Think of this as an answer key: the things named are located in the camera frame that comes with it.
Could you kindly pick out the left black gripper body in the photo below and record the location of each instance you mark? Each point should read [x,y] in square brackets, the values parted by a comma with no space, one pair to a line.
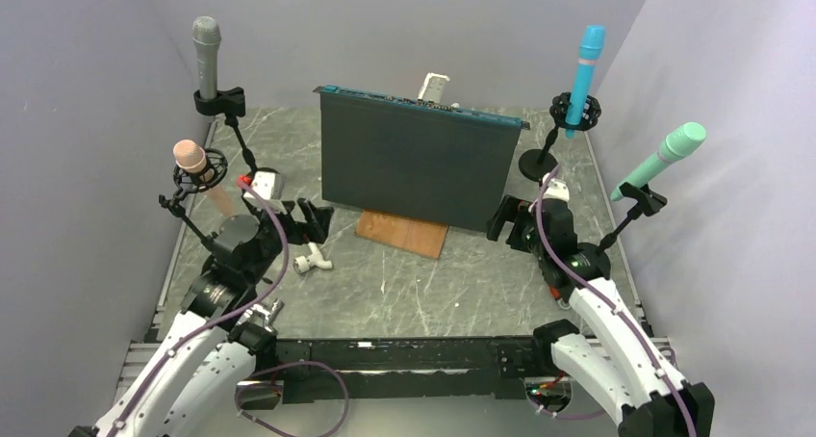
[294,233]

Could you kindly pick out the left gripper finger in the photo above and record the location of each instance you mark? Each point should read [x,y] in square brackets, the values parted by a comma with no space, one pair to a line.
[309,228]
[325,217]

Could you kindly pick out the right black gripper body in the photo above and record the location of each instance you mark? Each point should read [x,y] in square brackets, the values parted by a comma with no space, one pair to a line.
[524,237]

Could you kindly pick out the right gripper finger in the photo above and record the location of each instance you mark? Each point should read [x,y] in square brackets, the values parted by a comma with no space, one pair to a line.
[510,209]
[495,226]

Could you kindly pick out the black tripod shock-mount stand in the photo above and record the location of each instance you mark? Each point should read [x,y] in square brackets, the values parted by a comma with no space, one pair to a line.
[188,184]

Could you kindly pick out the pink microphone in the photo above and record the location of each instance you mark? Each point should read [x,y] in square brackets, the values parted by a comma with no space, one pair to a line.
[193,159]

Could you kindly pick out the grey microphone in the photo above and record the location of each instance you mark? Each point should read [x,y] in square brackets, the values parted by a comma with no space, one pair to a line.
[206,38]

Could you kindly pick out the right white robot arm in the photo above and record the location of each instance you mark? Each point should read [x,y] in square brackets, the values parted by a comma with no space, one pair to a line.
[638,388]

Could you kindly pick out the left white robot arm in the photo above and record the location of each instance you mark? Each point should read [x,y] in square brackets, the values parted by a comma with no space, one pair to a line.
[223,329]

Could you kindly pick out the black clip stand right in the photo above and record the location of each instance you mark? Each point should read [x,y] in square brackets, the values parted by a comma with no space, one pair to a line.
[591,261]

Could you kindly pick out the blue microphone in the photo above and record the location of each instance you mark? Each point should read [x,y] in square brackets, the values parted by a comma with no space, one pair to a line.
[589,51]

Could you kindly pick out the black round-base clip stand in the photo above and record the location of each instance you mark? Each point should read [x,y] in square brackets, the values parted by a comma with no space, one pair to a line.
[231,104]

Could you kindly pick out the mint green microphone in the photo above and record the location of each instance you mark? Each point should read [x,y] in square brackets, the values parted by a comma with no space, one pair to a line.
[678,145]

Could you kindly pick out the white plastic faucet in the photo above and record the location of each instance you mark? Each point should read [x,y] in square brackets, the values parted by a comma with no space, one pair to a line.
[314,260]

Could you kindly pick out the wooden board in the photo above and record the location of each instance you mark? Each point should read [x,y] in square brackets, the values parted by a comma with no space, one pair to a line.
[419,237]

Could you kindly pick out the chrome metal faucet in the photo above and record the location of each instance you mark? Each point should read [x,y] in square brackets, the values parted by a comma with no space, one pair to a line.
[263,315]

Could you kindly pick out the dark grey upright panel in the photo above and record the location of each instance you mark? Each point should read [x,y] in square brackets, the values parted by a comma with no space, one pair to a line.
[414,158]

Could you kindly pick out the white object behind panel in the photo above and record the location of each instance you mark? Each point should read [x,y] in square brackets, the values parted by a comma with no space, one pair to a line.
[433,87]

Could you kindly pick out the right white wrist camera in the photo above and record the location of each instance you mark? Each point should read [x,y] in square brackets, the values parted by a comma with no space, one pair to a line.
[556,189]

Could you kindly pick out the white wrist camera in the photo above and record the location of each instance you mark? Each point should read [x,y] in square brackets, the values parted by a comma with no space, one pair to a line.
[266,183]
[556,189]

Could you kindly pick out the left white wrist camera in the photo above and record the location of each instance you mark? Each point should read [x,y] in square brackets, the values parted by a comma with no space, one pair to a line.
[266,183]

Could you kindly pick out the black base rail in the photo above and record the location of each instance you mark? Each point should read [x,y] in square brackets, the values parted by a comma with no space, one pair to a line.
[438,367]

